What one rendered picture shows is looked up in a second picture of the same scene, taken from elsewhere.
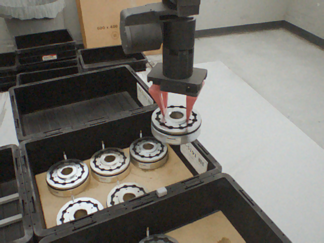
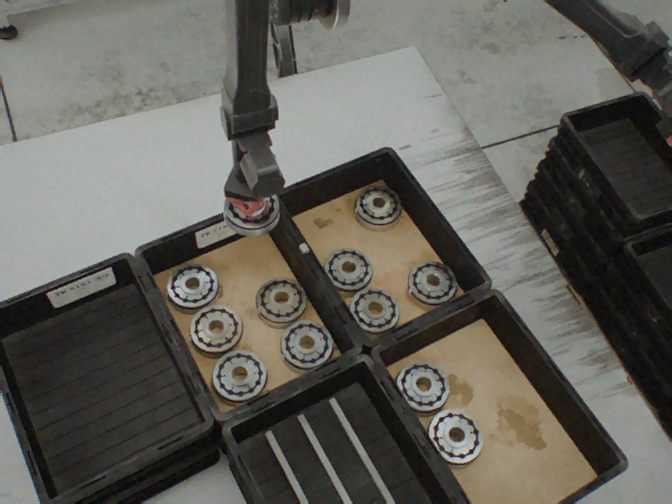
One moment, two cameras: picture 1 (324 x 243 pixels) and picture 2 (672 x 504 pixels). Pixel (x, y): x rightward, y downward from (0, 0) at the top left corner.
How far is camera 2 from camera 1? 1.18 m
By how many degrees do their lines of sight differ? 66
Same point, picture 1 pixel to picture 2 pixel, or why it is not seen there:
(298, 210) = not seen: hidden behind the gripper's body
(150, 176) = (231, 287)
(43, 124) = (101, 460)
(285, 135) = (99, 146)
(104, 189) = (253, 336)
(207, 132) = (79, 243)
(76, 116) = (79, 411)
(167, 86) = not seen: hidden behind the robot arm
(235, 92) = not seen: outside the picture
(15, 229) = (315, 420)
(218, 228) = (304, 226)
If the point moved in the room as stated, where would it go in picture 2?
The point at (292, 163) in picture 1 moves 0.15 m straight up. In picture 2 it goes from (159, 153) to (151, 113)
